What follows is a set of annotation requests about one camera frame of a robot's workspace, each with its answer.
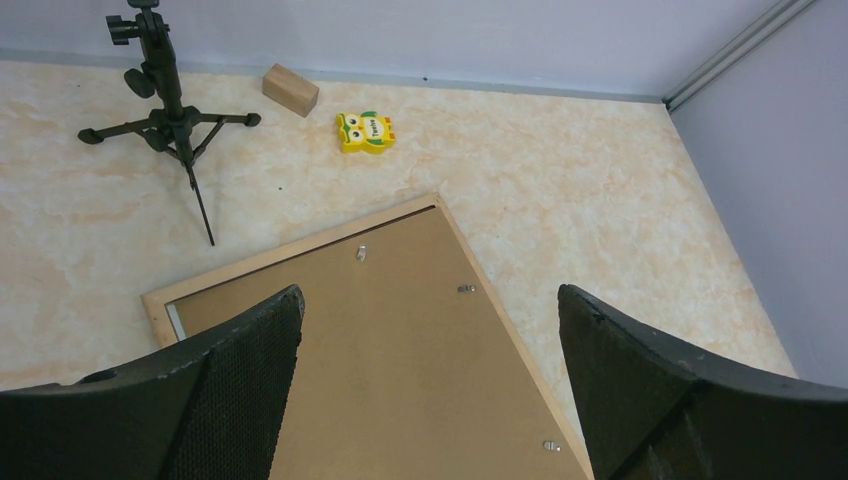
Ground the aluminium frame rail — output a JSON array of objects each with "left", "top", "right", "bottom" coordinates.
[{"left": 662, "top": 0, "right": 817, "bottom": 113}]

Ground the brown cardboard backing board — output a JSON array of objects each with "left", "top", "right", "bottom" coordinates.
[{"left": 165, "top": 205, "right": 591, "bottom": 480}]

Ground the wooden picture frame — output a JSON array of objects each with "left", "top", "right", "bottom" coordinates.
[{"left": 140, "top": 192, "right": 598, "bottom": 480}]

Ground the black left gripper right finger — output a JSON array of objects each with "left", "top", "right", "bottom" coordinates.
[{"left": 558, "top": 284, "right": 847, "bottom": 479}]

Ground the yellow toy car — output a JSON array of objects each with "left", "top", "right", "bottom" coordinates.
[{"left": 336, "top": 111, "right": 396, "bottom": 154}]

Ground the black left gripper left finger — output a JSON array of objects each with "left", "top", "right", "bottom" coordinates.
[{"left": 1, "top": 285, "right": 305, "bottom": 479}]

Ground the small wooden block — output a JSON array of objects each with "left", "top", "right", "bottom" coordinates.
[{"left": 262, "top": 64, "right": 320, "bottom": 118}]

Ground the black microphone on tripod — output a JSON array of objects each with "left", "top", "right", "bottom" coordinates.
[{"left": 77, "top": 1, "right": 261, "bottom": 244}]

